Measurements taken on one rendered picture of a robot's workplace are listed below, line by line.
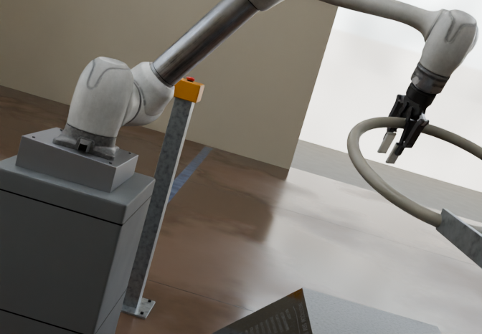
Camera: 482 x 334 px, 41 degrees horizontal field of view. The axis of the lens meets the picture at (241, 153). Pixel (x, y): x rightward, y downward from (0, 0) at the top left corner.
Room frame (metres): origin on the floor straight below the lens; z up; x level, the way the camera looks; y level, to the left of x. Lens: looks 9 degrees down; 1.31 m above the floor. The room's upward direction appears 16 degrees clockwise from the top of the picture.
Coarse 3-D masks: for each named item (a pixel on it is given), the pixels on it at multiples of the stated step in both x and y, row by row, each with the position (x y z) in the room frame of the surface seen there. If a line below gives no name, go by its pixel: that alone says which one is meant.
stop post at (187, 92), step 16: (176, 96) 2.81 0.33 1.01; (192, 96) 2.81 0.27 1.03; (176, 112) 2.83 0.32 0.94; (176, 128) 2.83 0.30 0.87; (176, 144) 2.83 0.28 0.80; (160, 160) 2.83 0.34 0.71; (176, 160) 2.83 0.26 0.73; (160, 176) 2.83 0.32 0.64; (160, 192) 2.83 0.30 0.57; (160, 208) 2.83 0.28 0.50; (144, 224) 2.83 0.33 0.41; (160, 224) 2.86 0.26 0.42; (144, 240) 2.83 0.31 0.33; (144, 256) 2.83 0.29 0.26; (144, 272) 2.83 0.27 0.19; (128, 288) 2.83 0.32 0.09; (128, 304) 2.83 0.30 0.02; (144, 304) 2.90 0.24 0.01
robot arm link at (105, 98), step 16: (96, 64) 1.89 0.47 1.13; (112, 64) 1.89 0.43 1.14; (80, 80) 1.88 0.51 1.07; (96, 80) 1.86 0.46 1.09; (112, 80) 1.87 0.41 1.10; (128, 80) 1.91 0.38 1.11; (80, 96) 1.86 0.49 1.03; (96, 96) 1.85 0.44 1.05; (112, 96) 1.86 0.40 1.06; (128, 96) 1.92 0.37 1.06; (80, 112) 1.85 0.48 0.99; (96, 112) 1.85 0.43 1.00; (112, 112) 1.87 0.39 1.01; (128, 112) 1.94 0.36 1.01; (80, 128) 1.85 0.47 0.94; (96, 128) 1.85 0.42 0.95; (112, 128) 1.88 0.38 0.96
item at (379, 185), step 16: (352, 128) 1.64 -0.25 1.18; (368, 128) 1.68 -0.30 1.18; (432, 128) 1.79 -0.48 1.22; (352, 144) 1.55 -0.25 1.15; (464, 144) 1.77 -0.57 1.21; (352, 160) 1.51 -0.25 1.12; (368, 176) 1.45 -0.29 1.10; (384, 192) 1.41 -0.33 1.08; (400, 208) 1.39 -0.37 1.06; (416, 208) 1.38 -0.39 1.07; (432, 224) 1.37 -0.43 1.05
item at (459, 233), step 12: (444, 216) 1.36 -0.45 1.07; (456, 216) 1.32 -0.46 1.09; (444, 228) 1.34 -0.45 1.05; (456, 228) 1.29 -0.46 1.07; (468, 228) 1.24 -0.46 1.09; (456, 240) 1.27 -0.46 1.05; (468, 240) 1.22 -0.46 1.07; (480, 240) 1.18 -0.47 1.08; (468, 252) 1.21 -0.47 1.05; (480, 252) 1.17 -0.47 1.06; (480, 264) 1.15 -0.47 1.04
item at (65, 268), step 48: (0, 192) 1.73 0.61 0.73; (48, 192) 1.73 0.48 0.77; (96, 192) 1.75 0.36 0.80; (144, 192) 1.95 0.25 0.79; (0, 240) 1.73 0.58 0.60; (48, 240) 1.72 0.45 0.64; (96, 240) 1.72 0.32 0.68; (0, 288) 1.73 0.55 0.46; (48, 288) 1.72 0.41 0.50; (96, 288) 1.72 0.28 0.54
